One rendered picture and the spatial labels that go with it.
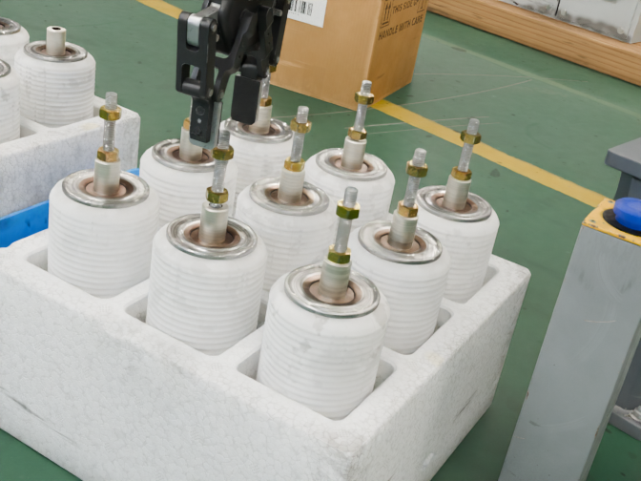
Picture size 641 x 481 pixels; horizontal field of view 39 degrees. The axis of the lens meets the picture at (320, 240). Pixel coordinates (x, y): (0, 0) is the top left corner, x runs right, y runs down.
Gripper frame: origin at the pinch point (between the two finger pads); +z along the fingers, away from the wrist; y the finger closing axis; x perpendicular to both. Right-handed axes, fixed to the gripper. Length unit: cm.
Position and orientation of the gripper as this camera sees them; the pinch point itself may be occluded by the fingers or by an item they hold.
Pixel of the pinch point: (225, 117)
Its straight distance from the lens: 72.1
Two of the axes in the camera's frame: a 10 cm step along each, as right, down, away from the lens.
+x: -9.1, -3.1, 2.7
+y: 3.7, -3.7, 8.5
